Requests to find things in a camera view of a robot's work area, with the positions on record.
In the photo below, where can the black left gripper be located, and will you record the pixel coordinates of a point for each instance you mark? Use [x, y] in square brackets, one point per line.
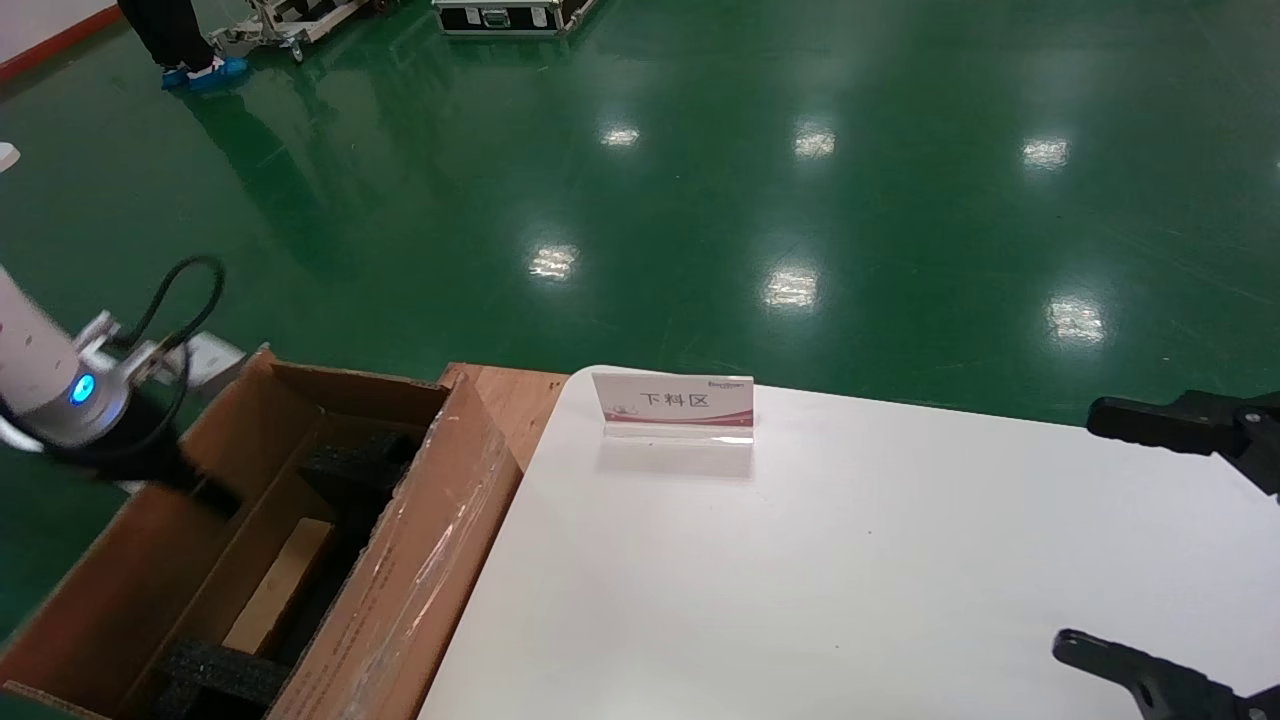
[130, 445]

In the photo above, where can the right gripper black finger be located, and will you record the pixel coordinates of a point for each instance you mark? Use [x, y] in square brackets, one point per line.
[1160, 685]
[1200, 425]

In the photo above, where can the small cardboard box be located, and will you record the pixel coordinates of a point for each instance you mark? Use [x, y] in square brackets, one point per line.
[280, 585]

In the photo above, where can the large open cardboard box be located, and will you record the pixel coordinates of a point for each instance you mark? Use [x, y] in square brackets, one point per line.
[420, 560]

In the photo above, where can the black foam block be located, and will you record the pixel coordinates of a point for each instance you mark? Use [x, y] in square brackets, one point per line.
[360, 465]
[225, 672]

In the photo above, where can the brown wooden board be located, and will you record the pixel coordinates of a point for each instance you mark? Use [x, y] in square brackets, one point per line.
[520, 410]

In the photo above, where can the small white object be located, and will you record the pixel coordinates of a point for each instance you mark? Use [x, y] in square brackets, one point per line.
[6, 157]

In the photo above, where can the acrylic sign with Chinese text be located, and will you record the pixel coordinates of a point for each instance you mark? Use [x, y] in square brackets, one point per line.
[670, 400]

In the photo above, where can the person in black trousers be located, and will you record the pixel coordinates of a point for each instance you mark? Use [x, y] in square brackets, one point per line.
[170, 30]

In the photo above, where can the white metal wheeled cart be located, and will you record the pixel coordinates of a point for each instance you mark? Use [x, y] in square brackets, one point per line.
[290, 25]

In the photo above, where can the black aluminium flight case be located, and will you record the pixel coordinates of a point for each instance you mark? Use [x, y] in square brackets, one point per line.
[500, 17]

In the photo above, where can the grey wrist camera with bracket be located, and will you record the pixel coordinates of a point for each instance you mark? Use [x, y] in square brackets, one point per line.
[205, 360]

